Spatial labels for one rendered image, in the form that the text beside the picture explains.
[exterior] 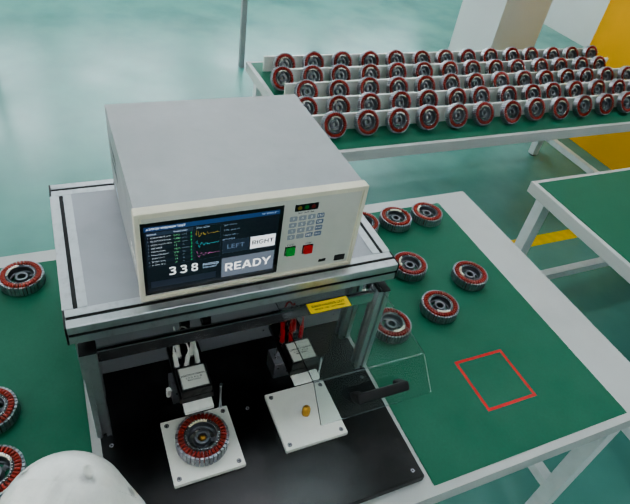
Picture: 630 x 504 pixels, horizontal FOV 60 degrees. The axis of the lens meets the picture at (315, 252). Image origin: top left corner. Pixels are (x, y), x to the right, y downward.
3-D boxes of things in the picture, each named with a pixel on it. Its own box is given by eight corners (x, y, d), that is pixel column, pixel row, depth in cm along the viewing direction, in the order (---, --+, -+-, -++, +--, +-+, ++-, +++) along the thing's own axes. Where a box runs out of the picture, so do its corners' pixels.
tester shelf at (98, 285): (395, 278, 123) (399, 264, 120) (67, 345, 98) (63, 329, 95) (319, 171, 152) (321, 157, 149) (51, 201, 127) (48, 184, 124)
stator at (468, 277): (479, 269, 181) (483, 260, 178) (488, 293, 172) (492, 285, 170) (446, 266, 179) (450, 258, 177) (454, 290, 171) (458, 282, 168)
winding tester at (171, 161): (350, 264, 118) (369, 185, 105) (141, 303, 102) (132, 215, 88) (287, 165, 144) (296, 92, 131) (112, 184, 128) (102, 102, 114)
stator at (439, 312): (415, 296, 166) (418, 288, 164) (449, 297, 168) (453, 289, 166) (424, 325, 158) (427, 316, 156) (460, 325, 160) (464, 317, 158)
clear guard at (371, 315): (430, 393, 109) (439, 375, 105) (321, 426, 100) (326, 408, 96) (359, 281, 131) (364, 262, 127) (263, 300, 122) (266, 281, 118)
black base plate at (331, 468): (422, 480, 122) (424, 475, 121) (122, 592, 99) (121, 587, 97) (336, 325, 154) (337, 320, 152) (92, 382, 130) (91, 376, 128)
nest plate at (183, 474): (245, 466, 117) (246, 463, 116) (174, 489, 111) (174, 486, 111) (226, 408, 127) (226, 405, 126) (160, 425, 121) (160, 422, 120)
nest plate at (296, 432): (347, 434, 126) (348, 431, 125) (286, 454, 120) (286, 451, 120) (321, 382, 136) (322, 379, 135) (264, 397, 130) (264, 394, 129)
